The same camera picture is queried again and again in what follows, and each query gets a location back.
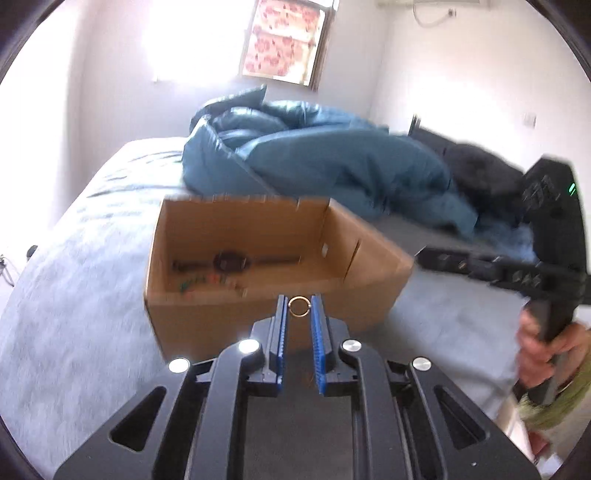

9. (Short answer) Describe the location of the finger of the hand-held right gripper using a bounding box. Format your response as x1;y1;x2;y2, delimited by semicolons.
414;246;591;306

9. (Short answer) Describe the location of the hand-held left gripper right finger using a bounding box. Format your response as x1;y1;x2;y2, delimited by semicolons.
310;294;543;480

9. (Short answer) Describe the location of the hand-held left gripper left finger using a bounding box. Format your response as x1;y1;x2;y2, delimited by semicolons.
53;295;289;480

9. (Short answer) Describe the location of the brown cardboard box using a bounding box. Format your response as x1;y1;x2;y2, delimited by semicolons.
143;196;415;358

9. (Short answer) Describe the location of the black wrist watch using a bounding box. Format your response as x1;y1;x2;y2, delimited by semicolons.
173;249;301;273

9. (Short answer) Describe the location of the multicolour bead bracelet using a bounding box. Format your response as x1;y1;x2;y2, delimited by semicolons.
178;274;245;294

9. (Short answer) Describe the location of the person's right hand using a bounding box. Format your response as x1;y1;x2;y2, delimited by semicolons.
515;308;591;393

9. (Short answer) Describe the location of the blue towel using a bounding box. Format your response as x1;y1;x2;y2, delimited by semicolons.
475;212;539;264

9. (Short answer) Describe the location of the black cloth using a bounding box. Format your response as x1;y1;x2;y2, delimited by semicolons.
443;143;532;217

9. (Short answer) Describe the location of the dark headboard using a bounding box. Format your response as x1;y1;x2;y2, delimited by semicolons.
409;113;462;153

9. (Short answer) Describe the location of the teal duvet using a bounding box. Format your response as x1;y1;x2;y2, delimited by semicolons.
182;84;478;238

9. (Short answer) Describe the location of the green fuzzy cloth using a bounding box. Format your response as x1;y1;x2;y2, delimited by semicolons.
519;369;591;435

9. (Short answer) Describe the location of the bed with grey blanket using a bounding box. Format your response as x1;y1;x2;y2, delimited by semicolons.
0;136;536;467

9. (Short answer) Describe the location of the floral curtain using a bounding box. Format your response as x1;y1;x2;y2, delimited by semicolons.
242;0;326;86

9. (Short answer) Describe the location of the window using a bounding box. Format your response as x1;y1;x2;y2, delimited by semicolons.
148;0;340;90

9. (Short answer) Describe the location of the white cable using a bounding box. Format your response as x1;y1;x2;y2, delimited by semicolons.
413;4;458;28

